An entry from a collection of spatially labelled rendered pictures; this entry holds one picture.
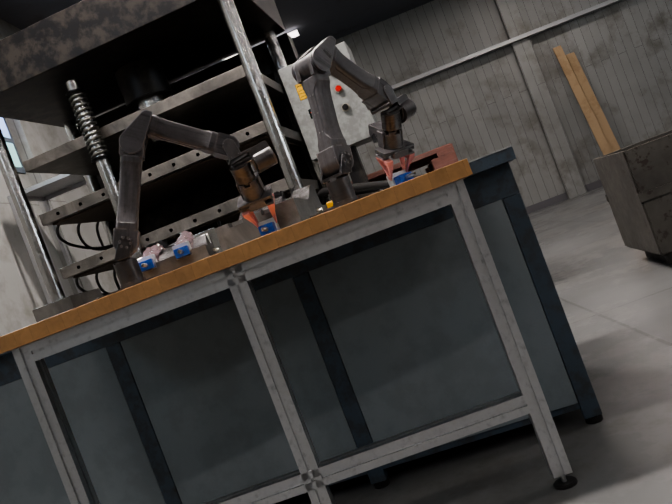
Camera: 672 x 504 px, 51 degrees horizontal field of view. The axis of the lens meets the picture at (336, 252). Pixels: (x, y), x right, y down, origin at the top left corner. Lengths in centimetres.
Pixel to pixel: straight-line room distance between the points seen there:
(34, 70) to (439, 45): 965
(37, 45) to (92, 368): 149
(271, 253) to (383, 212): 28
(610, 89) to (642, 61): 67
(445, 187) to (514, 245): 42
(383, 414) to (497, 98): 1042
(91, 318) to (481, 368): 105
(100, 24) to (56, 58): 24
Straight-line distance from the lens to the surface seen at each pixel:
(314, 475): 177
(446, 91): 1220
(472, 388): 209
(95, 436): 243
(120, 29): 313
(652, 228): 378
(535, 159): 1227
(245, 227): 213
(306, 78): 193
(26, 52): 332
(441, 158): 455
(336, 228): 166
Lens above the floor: 73
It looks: 1 degrees down
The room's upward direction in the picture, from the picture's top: 21 degrees counter-clockwise
